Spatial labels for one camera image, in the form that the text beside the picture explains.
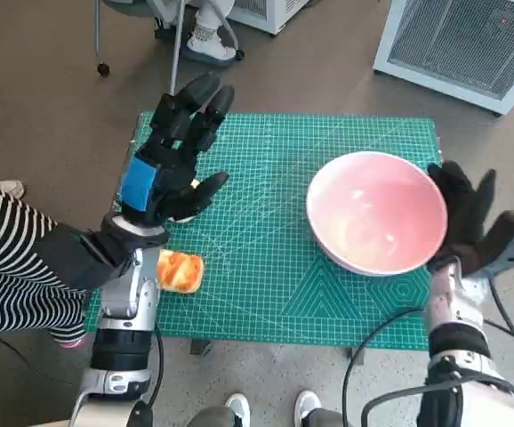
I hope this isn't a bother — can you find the green cutting mat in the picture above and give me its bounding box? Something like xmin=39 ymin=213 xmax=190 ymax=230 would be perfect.
xmin=83 ymin=110 xmax=438 ymax=348

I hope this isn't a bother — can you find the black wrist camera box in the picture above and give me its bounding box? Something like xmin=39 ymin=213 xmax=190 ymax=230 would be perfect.
xmin=459 ymin=211 xmax=514 ymax=279
xmin=29 ymin=222 xmax=133 ymax=290

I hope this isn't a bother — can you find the grey metal chair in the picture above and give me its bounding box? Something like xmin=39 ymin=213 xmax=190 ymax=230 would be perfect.
xmin=94 ymin=0 xmax=245 ymax=97

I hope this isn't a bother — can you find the beige shoe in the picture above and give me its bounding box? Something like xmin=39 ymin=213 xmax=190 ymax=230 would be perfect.
xmin=0 ymin=179 xmax=25 ymax=200

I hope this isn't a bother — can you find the long toasted toy bread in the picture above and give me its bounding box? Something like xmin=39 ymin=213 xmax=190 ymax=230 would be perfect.
xmin=157 ymin=248 xmax=205 ymax=294

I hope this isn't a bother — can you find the white cabinet with vents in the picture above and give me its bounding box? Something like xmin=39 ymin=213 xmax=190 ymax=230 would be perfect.
xmin=228 ymin=0 xmax=314 ymax=36

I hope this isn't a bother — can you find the pink bowl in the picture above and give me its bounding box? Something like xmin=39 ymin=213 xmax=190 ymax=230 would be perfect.
xmin=305 ymin=150 xmax=449 ymax=278

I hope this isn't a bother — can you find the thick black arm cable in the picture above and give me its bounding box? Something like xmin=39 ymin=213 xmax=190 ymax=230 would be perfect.
xmin=361 ymin=375 xmax=514 ymax=427

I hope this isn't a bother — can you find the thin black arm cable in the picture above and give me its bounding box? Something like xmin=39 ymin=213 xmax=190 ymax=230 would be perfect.
xmin=341 ymin=306 xmax=430 ymax=427

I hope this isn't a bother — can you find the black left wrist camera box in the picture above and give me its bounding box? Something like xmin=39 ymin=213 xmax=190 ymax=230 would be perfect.
xmin=29 ymin=222 xmax=133 ymax=290

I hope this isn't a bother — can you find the black floor cable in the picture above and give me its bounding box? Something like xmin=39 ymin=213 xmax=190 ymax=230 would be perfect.
xmin=0 ymin=333 xmax=84 ymax=392

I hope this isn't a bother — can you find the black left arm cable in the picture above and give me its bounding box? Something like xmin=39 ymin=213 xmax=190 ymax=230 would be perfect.
xmin=134 ymin=326 xmax=165 ymax=427

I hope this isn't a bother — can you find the dark grey leg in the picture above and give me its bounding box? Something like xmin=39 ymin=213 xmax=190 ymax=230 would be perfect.
xmin=303 ymin=407 xmax=351 ymax=427

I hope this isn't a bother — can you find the black camera cable loop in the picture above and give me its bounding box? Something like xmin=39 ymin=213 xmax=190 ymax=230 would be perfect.
xmin=483 ymin=275 xmax=514 ymax=357

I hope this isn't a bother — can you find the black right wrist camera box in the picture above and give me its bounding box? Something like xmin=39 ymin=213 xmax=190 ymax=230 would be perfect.
xmin=459 ymin=211 xmax=514 ymax=279

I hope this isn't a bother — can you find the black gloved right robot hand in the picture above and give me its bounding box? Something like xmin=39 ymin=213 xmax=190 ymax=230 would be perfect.
xmin=426 ymin=160 xmax=497 ymax=269

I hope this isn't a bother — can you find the person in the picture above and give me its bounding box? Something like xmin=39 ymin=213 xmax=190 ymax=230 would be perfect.
xmin=0 ymin=171 xmax=90 ymax=349
xmin=187 ymin=0 xmax=237 ymax=61

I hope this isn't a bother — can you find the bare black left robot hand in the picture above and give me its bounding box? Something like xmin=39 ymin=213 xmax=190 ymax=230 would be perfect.
xmin=118 ymin=72 xmax=236 ymax=226

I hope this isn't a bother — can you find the white sneaker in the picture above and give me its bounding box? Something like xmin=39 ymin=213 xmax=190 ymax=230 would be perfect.
xmin=225 ymin=393 xmax=253 ymax=427
xmin=294 ymin=391 xmax=323 ymax=427

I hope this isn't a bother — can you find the white appliance with grille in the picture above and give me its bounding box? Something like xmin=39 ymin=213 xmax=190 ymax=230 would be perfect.
xmin=372 ymin=0 xmax=514 ymax=116

